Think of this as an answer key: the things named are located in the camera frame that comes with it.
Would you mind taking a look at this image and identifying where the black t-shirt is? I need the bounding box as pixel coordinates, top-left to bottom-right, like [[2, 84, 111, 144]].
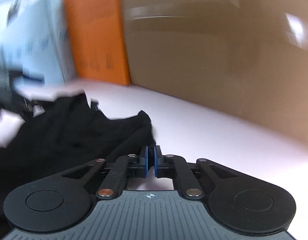
[[0, 93, 156, 239]]

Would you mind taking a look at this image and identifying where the light blue cardboard box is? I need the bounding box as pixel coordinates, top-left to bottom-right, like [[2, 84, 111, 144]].
[[0, 0, 76, 85]]

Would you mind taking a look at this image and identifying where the orange cardboard box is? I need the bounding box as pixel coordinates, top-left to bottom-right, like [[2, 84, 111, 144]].
[[63, 0, 131, 86]]

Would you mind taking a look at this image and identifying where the brown cardboard box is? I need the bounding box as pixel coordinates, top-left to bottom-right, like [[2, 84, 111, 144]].
[[122, 0, 308, 142]]

